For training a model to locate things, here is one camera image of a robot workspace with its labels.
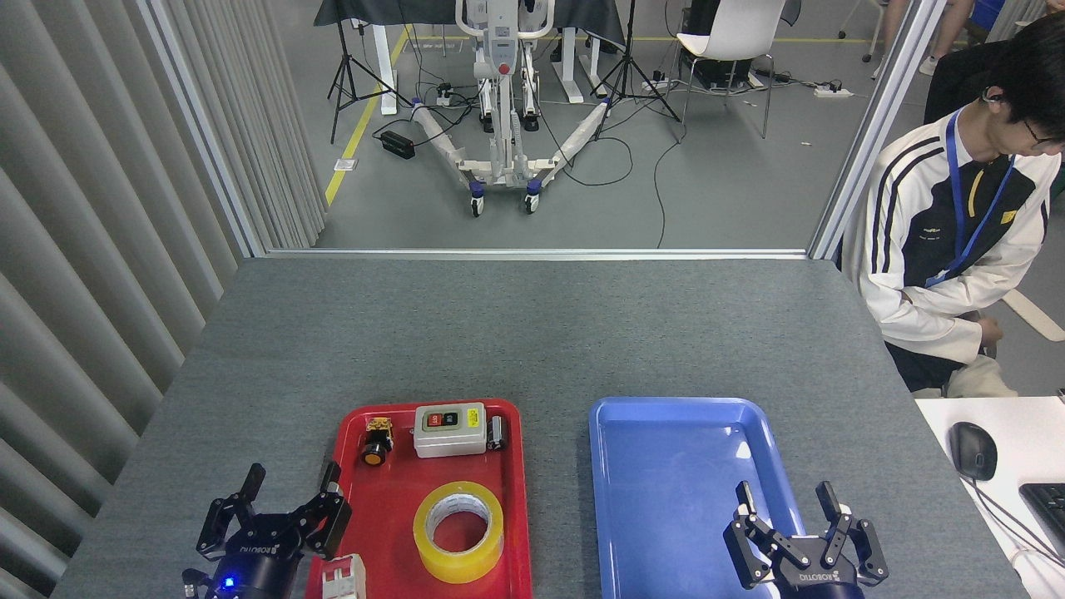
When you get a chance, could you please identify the black computer case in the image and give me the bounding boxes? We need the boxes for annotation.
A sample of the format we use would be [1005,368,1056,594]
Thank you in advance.
[682,0,755,89]

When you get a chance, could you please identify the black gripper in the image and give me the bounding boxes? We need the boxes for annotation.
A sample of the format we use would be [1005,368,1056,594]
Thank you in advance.
[721,480,890,599]
[196,461,353,599]

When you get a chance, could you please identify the black keyboard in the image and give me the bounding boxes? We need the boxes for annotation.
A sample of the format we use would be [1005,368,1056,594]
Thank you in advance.
[1018,483,1065,557]

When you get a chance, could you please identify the yellow tape roll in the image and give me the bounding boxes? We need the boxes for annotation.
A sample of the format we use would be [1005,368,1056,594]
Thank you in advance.
[413,481,505,585]

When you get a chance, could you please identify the white two-button switch box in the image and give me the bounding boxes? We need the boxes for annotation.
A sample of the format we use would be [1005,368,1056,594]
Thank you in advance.
[413,403,488,459]

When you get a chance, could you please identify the white chair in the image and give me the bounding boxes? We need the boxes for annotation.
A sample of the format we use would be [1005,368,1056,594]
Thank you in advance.
[672,0,787,140]

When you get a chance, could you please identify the black computer mouse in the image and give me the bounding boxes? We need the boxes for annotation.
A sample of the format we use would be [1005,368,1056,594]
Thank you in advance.
[949,422,998,482]

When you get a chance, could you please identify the black orange push button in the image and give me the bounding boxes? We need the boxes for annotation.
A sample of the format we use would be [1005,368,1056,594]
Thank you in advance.
[359,417,395,467]

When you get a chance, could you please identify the black tripod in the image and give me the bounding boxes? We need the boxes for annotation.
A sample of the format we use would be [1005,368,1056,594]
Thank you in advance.
[327,0,413,144]
[592,0,683,142]

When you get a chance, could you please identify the black mouse cable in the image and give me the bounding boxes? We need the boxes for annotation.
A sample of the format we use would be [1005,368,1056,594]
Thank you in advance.
[969,478,1065,571]

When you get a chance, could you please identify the black floor cable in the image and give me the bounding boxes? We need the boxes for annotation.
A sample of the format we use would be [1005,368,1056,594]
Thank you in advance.
[532,136,635,189]
[652,123,688,250]

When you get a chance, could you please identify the blue lanyard with badge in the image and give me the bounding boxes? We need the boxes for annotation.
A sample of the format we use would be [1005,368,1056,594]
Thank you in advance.
[925,108,1018,290]

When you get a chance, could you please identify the silver frame rail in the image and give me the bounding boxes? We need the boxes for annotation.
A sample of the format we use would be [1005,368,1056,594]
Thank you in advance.
[265,247,812,260]

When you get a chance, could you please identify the grey ribbed partition panel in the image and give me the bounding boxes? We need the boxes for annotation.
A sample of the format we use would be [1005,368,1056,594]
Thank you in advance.
[0,0,327,599]

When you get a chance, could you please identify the beige flat bar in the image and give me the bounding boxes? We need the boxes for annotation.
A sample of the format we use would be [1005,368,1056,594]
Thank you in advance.
[1003,290,1065,343]

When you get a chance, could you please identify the silver frame post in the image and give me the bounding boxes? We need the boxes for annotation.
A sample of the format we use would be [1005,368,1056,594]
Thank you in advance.
[137,0,267,259]
[807,0,949,260]

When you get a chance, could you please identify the person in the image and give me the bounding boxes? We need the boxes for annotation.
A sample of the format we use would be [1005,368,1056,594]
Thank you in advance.
[840,12,1065,399]
[871,0,974,80]

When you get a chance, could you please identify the red plastic tray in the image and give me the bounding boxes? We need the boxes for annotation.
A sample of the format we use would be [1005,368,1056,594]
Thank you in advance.
[305,398,533,599]

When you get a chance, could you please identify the blue plastic tray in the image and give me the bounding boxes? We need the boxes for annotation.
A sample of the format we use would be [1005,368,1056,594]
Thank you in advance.
[588,396,829,599]

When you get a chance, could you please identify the black chair back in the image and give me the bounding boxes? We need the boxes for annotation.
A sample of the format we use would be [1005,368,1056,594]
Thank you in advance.
[924,38,1012,126]

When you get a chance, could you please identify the white stand on wheels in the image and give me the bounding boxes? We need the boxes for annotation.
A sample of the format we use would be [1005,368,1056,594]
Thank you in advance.
[410,0,612,219]

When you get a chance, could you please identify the white terminal block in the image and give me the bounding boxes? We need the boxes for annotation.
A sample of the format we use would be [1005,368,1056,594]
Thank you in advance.
[322,553,368,599]

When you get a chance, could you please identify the white desk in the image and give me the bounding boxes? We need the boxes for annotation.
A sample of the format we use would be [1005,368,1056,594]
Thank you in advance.
[915,396,1065,599]

